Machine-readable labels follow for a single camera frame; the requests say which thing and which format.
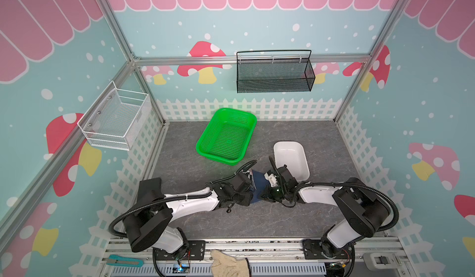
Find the white plastic tub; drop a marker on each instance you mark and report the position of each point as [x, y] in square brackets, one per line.
[292, 155]

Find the black flat pad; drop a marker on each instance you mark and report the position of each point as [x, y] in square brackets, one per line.
[148, 188]

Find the white wire wall basket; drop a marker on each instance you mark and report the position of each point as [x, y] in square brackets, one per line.
[116, 118]

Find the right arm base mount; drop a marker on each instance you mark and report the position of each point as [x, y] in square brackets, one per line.
[315, 249]

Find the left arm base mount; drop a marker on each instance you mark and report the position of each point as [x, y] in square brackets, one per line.
[191, 250]

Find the teal handled tool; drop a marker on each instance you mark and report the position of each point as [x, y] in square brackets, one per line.
[118, 261]

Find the green plastic basket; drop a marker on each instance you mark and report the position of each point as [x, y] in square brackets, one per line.
[227, 136]

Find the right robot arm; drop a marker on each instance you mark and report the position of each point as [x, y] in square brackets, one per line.
[366, 210]

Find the beige work glove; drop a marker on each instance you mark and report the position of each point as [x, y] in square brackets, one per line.
[227, 266]

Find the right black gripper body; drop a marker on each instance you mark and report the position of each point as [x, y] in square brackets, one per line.
[272, 190]

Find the dark blue paper napkin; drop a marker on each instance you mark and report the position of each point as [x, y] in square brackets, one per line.
[260, 183]

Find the black mesh wall basket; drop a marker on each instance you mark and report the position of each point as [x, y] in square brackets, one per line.
[273, 71]

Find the grey latch plate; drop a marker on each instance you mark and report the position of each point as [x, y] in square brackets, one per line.
[381, 261]

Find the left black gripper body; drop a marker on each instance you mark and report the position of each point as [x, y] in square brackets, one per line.
[244, 199]

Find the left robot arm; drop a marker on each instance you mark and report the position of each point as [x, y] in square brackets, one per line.
[146, 224]

